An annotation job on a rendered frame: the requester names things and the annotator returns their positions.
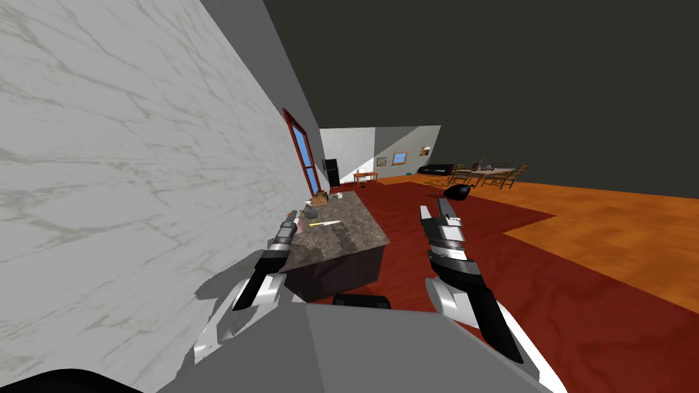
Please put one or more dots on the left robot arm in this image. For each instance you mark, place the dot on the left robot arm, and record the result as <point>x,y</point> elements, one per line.
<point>261,275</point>

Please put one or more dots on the brown bread loaf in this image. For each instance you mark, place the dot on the brown bread loaf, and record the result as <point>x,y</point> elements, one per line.
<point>320,200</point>

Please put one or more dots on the black sofa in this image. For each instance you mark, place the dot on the black sofa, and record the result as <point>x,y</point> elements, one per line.
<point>436,170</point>

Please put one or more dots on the small orange table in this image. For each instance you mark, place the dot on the small orange table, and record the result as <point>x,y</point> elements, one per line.
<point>366,175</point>

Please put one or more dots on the black beanbag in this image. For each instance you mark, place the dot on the black beanbag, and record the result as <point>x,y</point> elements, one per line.
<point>457,192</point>

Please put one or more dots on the wooden chair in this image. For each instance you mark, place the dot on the wooden chair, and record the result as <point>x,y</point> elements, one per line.
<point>513,176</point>
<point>461,174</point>

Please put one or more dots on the wooden dining table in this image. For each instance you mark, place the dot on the wooden dining table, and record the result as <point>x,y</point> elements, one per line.
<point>491,171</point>

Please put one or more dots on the dark stone-top counter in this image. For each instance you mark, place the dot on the dark stone-top counter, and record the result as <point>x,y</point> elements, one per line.
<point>349,234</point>

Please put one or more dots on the wood-framed blue window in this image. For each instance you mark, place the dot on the wood-framed blue window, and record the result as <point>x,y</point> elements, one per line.
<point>400,158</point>

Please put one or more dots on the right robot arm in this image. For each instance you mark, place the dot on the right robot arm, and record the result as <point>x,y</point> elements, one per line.
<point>475,295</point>

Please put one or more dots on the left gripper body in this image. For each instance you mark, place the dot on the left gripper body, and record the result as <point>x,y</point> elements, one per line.
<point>289,224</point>

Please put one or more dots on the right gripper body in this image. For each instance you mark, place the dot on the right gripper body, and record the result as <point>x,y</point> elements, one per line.
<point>445,232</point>

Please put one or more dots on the orange framed picture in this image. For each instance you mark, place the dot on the orange framed picture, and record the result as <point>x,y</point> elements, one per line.
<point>425,151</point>

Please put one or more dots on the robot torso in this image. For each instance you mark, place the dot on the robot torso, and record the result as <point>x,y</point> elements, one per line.
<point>355,355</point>

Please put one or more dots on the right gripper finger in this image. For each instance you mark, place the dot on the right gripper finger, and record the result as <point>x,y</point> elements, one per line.
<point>426,213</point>
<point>446,208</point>

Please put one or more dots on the red-framed glass door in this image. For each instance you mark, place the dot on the red-framed glass door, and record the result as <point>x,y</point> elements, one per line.
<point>303,155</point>

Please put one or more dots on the grey rounded pot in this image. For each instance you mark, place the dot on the grey rounded pot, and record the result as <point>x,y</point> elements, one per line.
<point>310,212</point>

